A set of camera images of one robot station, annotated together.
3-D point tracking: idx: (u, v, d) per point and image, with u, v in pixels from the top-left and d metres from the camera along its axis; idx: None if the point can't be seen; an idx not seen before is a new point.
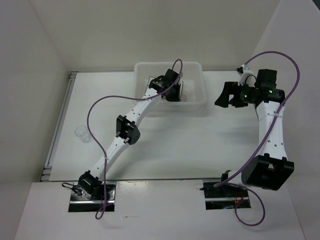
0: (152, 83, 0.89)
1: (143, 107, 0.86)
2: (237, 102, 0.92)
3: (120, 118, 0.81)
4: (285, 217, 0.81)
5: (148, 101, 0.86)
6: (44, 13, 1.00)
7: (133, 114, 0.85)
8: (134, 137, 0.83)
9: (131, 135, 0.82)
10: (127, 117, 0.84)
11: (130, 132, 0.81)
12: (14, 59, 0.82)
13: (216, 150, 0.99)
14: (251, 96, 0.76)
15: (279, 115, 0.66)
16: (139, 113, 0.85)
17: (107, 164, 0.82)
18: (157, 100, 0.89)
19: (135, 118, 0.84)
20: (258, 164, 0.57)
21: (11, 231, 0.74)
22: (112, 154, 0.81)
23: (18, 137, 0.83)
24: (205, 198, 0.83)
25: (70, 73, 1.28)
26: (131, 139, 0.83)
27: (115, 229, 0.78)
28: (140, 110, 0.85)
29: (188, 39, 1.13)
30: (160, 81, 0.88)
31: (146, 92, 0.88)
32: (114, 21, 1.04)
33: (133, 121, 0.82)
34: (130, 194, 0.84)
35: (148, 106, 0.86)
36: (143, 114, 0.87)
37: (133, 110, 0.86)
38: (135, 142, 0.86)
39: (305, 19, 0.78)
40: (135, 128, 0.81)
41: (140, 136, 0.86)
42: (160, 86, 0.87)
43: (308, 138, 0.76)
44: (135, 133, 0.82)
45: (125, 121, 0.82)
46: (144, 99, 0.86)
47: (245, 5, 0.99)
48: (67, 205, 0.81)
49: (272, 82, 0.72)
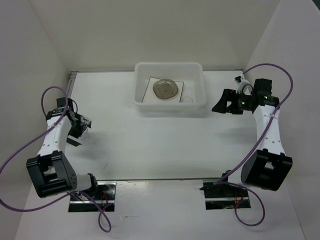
0: (50, 114, 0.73)
1: (56, 134, 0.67)
2: (234, 109, 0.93)
3: (31, 162, 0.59)
4: (285, 216, 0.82)
5: (59, 126, 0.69)
6: (44, 13, 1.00)
7: (49, 146, 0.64)
8: (69, 174, 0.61)
9: (62, 168, 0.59)
10: (41, 154, 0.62)
11: (59, 163, 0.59)
12: (13, 58, 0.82)
13: (216, 150, 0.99)
14: (248, 103, 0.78)
15: (275, 116, 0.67)
16: (56, 140, 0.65)
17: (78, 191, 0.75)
18: (67, 124, 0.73)
19: (56, 146, 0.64)
20: (257, 158, 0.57)
21: (12, 231, 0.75)
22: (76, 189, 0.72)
23: (18, 136, 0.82)
24: (205, 198, 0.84)
25: (70, 73, 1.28)
26: (66, 175, 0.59)
27: (114, 229, 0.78)
28: (55, 137, 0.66)
29: (188, 39, 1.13)
30: (57, 109, 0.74)
31: (49, 124, 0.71)
32: (114, 21, 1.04)
33: (54, 151, 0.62)
34: (130, 194, 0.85)
35: (60, 130, 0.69)
36: (61, 141, 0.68)
37: (44, 143, 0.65)
38: (75, 182, 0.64)
39: (305, 19, 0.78)
40: (63, 155, 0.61)
41: (75, 172, 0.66)
42: (59, 111, 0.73)
43: (307, 138, 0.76)
44: (68, 166, 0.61)
45: (44, 158, 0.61)
46: (52, 128, 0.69)
47: (245, 7, 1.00)
48: (67, 205, 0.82)
49: (268, 90, 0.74)
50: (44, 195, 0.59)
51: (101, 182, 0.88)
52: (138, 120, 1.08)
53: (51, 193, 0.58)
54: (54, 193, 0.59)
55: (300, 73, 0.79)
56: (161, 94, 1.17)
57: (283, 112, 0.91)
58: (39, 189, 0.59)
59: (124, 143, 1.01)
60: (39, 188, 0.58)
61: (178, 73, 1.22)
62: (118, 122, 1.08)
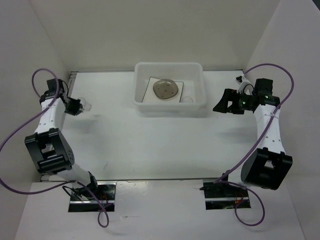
0: (43, 96, 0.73)
1: (52, 114, 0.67)
2: (235, 109, 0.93)
3: (30, 139, 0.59)
4: (285, 216, 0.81)
5: (53, 107, 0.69)
6: (45, 14, 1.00)
7: (46, 125, 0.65)
8: (67, 150, 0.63)
9: (61, 143, 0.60)
10: (39, 132, 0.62)
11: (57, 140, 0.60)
12: (13, 59, 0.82)
13: (216, 150, 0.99)
14: (248, 103, 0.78)
15: (275, 116, 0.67)
16: (52, 119, 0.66)
17: (81, 181, 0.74)
18: (62, 105, 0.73)
19: (53, 124, 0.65)
20: (257, 157, 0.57)
21: (12, 231, 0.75)
22: (75, 176, 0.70)
23: (18, 136, 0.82)
24: (205, 198, 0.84)
25: (70, 73, 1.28)
26: (64, 150, 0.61)
27: (114, 228, 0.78)
28: (50, 116, 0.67)
29: (188, 39, 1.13)
30: (48, 92, 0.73)
31: (43, 106, 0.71)
32: (114, 20, 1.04)
33: (50, 128, 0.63)
34: (130, 194, 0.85)
35: (55, 109, 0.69)
36: (57, 120, 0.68)
37: (40, 123, 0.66)
38: (72, 157, 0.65)
39: (305, 19, 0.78)
40: (60, 132, 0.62)
41: (72, 149, 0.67)
42: (52, 93, 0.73)
43: (307, 138, 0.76)
44: (65, 142, 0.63)
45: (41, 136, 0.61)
46: (47, 108, 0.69)
47: (244, 7, 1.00)
48: (67, 205, 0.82)
49: (269, 90, 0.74)
50: (43, 170, 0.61)
51: (103, 181, 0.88)
52: (138, 120, 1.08)
53: (50, 167, 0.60)
54: (53, 168, 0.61)
55: (300, 74, 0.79)
56: (161, 94, 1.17)
57: (283, 111, 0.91)
58: (38, 165, 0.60)
59: (124, 143, 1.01)
60: (38, 163, 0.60)
61: (177, 73, 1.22)
62: (118, 122, 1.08)
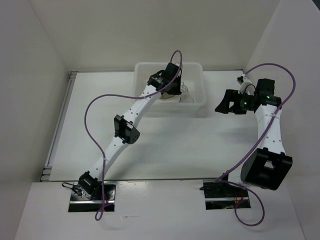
0: (151, 79, 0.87)
1: (140, 107, 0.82)
2: (237, 109, 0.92)
3: (117, 118, 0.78)
4: (285, 216, 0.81)
5: (147, 100, 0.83)
6: (44, 13, 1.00)
7: (131, 114, 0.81)
8: (133, 137, 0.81)
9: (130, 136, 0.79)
10: (125, 117, 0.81)
11: (129, 132, 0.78)
12: (13, 58, 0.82)
13: (216, 149, 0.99)
14: (250, 103, 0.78)
15: (276, 116, 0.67)
16: (137, 113, 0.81)
17: (106, 165, 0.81)
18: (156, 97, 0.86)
19: (134, 118, 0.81)
20: (257, 157, 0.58)
21: (11, 231, 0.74)
22: (111, 154, 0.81)
23: (18, 136, 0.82)
24: (205, 198, 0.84)
25: (70, 73, 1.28)
26: (129, 139, 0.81)
27: (114, 228, 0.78)
28: (139, 109, 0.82)
29: (188, 38, 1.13)
30: (159, 78, 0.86)
31: (145, 91, 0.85)
32: (114, 20, 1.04)
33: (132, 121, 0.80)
34: (130, 194, 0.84)
35: (145, 104, 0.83)
36: (143, 111, 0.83)
37: (131, 108, 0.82)
38: (134, 141, 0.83)
39: (305, 18, 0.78)
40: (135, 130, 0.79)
41: (139, 135, 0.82)
42: (161, 82, 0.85)
43: (307, 138, 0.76)
44: (135, 134, 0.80)
45: (123, 121, 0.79)
46: (143, 98, 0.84)
47: (244, 7, 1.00)
48: (67, 205, 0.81)
49: (270, 90, 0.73)
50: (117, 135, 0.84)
51: (107, 181, 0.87)
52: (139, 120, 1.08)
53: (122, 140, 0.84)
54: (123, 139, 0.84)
55: (300, 74, 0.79)
56: None
57: (283, 111, 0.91)
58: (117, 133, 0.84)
59: None
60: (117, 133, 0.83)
61: None
62: None
